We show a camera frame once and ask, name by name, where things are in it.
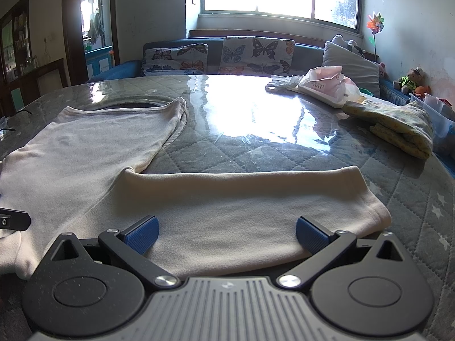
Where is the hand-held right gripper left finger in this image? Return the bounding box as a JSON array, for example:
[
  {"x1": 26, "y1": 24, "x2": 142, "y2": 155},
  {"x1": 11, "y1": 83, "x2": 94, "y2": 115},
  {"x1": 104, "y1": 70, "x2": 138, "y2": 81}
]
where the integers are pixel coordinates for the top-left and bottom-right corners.
[{"x1": 43, "y1": 215, "x2": 183, "y2": 289}]

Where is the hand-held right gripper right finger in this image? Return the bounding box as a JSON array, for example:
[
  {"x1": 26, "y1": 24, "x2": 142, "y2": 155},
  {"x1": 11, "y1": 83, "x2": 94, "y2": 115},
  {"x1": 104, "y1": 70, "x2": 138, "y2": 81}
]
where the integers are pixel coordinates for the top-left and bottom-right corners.
[{"x1": 278, "y1": 215, "x2": 406, "y2": 289}]

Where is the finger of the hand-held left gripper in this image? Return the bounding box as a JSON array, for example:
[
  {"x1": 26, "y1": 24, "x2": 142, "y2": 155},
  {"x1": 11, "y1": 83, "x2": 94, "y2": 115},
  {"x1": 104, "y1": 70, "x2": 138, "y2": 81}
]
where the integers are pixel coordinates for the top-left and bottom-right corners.
[{"x1": 0, "y1": 209, "x2": 31, "y2": 232}]

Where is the cream white shirt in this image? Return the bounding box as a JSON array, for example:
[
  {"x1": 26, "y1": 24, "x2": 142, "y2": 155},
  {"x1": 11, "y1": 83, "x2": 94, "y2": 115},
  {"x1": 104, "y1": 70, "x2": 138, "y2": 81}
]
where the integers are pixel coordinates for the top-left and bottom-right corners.
[{"x1": 0, "y1": 97, "x2": 392, "y2": 280}]

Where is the dark round table recess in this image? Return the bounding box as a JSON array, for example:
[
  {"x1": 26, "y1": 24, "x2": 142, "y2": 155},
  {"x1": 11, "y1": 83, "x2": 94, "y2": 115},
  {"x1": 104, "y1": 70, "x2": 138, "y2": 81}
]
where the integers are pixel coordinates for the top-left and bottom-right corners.
[{"x1": 84, "y1": 96, "x2": 171, "y2": 111}]

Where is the yellow patterned folded cloth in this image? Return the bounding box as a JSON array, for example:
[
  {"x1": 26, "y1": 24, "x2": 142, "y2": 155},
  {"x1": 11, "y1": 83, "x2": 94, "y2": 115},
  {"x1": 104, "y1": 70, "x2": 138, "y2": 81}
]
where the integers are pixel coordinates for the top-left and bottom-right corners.
[{"x1": 342, "y1": 99, "x2": 435, "y2": 160}]

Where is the pink wet wipes pack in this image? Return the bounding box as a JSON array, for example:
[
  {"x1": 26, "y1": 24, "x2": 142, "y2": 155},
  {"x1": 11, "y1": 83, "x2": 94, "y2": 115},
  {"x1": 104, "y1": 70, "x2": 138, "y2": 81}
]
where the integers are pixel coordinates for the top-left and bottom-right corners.
[{"x1": 297, "y1": 66, "x2": 360, "y2": 109}]

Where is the white plastic bag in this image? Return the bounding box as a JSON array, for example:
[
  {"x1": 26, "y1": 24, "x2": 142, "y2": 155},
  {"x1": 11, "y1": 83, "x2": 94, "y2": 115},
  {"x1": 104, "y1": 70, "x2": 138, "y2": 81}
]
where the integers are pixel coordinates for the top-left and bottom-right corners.
[{"x1": 265, "y1": 74, "x2": 307, "y2": 93}]

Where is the dark wooden cabinet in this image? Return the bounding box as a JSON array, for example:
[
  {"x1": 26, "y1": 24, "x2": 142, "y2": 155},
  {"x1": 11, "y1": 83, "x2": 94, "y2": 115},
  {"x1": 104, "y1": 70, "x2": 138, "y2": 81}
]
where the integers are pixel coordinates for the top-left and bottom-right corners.
[{"x1": 0, "y1": 0, "x2": 69, "y2": 115}]

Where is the grey pillow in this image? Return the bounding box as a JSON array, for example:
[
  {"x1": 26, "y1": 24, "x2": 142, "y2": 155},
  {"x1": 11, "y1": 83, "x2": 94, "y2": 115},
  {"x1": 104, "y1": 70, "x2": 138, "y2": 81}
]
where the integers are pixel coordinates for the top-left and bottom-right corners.
[{"x1": 322, "y1": 41, "x2": 382, "y2": 98}]

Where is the clear plastic storage box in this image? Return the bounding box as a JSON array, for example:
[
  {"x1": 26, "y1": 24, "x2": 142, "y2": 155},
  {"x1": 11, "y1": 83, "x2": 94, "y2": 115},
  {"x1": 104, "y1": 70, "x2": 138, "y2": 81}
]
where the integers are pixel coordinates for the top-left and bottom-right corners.
[{"x1": 409, "y1": 92, "x2": 455, "y2": 139}]

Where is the butterfly print cushion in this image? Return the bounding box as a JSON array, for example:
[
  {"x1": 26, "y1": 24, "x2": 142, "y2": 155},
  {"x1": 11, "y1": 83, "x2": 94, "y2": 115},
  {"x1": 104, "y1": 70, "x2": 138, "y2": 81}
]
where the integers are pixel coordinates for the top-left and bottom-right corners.
[
  {"x1": 141, "y1": 43, "x2": 209, "y2": 76},
  {"x1": 218, "y1": 36, "x2": 295, "y2": 77}
]

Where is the blue storage box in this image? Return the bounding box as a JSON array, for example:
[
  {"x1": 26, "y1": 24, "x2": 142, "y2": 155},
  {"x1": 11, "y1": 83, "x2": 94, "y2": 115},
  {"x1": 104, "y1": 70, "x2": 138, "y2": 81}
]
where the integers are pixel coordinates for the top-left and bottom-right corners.
[{"x1": 84, "y1": 45, "x2": 114, "y2": 79}]

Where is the blue sofa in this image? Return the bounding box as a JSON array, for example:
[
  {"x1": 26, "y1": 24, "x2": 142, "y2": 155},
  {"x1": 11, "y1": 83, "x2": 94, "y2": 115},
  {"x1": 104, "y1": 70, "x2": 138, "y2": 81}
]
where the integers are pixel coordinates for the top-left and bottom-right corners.
[{"x1": 89, "y1": 38, "x2": 455, "y2": 171}]

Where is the brown teddy bear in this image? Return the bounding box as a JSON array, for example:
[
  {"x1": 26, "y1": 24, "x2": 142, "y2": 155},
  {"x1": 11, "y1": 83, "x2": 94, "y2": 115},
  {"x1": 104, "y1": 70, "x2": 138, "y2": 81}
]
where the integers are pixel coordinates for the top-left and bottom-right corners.
[{"x1": 392, "y1": 67, "x2": 425, "y2": 92}]

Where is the black and white plush toy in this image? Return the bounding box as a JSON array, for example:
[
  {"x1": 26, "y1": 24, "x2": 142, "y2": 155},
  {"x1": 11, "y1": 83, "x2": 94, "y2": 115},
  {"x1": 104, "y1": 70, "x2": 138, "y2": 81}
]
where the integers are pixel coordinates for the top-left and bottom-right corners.
[{"x1": 331, "y1": 34, "x2": 367, "y2": 57}]

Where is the colourful pinwheel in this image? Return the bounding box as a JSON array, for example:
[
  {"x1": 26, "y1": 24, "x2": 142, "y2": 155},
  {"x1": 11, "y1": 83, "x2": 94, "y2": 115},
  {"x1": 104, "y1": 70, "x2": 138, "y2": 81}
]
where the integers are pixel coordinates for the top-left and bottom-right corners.
[{"x1": 367, "y1": 12, "x2": 386, "y2": 61}]

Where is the dark wooden door frame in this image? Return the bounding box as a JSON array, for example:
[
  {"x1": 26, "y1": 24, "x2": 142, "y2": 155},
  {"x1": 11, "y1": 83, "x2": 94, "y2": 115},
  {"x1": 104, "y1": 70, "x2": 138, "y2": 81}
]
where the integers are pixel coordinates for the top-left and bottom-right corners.
[{"x1": 62, "y1": 0, "x2": 121, "y2": 84}]

